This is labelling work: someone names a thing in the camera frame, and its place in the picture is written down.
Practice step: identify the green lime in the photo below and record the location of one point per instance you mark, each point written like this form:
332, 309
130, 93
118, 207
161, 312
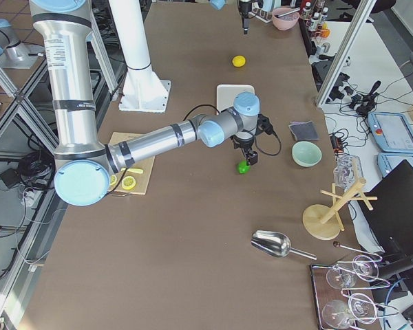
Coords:
243, 167

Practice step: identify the lower left wine glass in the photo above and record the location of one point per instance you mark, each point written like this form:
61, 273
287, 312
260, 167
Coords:
336, 314

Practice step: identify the yellow lemon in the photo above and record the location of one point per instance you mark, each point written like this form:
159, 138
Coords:
238, 61

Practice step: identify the upper right wine glass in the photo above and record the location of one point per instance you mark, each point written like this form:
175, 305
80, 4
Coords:
365, 268

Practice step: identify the lemon slice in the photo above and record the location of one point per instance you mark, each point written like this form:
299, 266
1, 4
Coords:
128, 183
113, 180

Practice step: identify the cream rabbit print tray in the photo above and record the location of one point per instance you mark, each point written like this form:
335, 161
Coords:
226, 93

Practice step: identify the metal scoop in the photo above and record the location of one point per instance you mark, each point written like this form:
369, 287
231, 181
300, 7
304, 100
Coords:
276, 244

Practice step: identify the pink ribbed bowl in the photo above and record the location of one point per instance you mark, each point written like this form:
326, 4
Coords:
285, 18

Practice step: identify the wine glass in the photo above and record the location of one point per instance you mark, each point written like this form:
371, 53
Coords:
362, 308
365, 268
336, 314
341, 276

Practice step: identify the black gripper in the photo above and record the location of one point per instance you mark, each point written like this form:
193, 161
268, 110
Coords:
242, 144
244, 10

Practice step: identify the upper lemon slice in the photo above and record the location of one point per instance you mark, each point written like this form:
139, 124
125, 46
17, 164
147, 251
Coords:
113, 180

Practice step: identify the wooden mug tree stand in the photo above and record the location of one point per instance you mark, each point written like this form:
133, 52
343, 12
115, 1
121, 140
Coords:
324, 222

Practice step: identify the upper left wine glass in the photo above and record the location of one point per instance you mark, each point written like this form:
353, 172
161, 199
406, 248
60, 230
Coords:
341, 276

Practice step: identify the grey folded cloth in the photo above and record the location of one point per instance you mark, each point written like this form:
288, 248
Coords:
304, 132

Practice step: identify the lower right wine glass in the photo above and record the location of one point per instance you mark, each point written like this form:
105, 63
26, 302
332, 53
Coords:
362, 308

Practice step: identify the yellow plastic knife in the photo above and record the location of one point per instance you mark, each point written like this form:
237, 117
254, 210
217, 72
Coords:
133, 170

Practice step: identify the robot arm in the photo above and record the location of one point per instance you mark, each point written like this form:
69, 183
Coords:
83, 164

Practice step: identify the mint green bowl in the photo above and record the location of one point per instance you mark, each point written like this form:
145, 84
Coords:
306, 154

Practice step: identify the wooden cutting board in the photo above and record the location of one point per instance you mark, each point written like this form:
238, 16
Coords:
142, 180

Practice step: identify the black monitor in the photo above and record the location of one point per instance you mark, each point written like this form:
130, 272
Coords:
391, 219

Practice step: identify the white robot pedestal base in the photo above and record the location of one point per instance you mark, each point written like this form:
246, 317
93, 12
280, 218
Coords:
143, 91

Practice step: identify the white robot column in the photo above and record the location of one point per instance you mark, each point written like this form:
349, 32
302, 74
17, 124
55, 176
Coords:
131, 33

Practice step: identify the purple cloth under grey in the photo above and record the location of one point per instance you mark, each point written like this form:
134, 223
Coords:
300, 122

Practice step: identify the lower lemon slice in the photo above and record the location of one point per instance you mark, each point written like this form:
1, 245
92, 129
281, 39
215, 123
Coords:
128, 183

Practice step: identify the blue teach pendant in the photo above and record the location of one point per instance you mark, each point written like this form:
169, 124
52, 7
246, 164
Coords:
391, 131
388, 161

